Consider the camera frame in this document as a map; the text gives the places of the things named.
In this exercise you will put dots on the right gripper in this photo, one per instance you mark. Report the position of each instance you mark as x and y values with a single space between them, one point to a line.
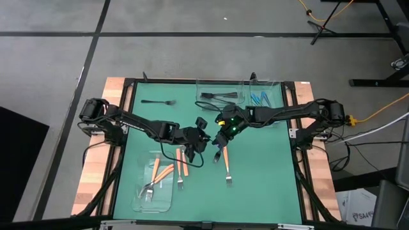
239 113

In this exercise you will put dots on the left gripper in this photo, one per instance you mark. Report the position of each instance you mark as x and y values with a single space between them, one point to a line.
193 137

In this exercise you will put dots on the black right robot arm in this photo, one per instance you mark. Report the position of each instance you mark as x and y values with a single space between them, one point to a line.
287 111

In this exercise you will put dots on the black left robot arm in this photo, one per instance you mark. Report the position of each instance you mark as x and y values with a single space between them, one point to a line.
137 123

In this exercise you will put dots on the clear plastic bin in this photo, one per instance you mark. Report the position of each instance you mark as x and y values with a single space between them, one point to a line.
220 86
278 96
166 204

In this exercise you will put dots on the black tripod stand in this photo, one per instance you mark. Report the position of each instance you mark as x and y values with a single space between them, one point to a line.
321 28

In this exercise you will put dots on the white cardboard box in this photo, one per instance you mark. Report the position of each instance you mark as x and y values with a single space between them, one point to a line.
358 207

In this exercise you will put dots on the black desk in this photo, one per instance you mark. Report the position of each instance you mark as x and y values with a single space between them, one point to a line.
377 83

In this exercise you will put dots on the black floor mat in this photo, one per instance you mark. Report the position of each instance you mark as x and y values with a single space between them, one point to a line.
19 159

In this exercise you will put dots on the person's shoe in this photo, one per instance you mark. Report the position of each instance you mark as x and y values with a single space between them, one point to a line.
399 62

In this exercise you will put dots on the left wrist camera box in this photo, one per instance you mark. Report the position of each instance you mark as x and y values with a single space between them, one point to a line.
201 123

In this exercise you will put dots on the black table frame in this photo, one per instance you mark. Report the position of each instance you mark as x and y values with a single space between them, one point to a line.
159 80

